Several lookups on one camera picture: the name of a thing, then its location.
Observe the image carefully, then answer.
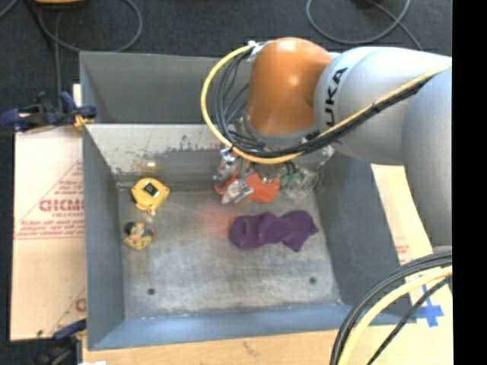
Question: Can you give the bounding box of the yellow toy figure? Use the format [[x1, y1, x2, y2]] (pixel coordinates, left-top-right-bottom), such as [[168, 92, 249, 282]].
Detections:
[[123, 221, 156, 252]]

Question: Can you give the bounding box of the pale board with red print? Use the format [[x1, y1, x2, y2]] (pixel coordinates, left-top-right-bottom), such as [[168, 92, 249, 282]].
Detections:
[[8, 124, 435, 342]]

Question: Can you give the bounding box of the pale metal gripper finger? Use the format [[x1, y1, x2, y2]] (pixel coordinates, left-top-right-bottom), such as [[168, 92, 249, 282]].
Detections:
[[212, 157, 234, 185], [221, 179, 254, 205]]

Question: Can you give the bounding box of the grey metal bin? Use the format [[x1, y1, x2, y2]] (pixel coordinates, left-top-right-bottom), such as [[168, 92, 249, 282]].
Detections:
[[78, 50, 414, 351]]

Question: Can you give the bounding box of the yellow tape measure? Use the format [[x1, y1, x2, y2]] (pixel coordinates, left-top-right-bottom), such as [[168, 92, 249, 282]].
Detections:
[[131, 177, 171, 215]]

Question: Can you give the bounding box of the purple cloth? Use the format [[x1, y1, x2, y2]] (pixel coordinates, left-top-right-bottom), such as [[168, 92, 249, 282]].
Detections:
[[228, 210, 320, 252]]

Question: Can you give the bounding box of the clear crumpled plastic thing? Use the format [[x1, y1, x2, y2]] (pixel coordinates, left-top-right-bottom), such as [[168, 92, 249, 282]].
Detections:
[[280, 165, 319, 202]]

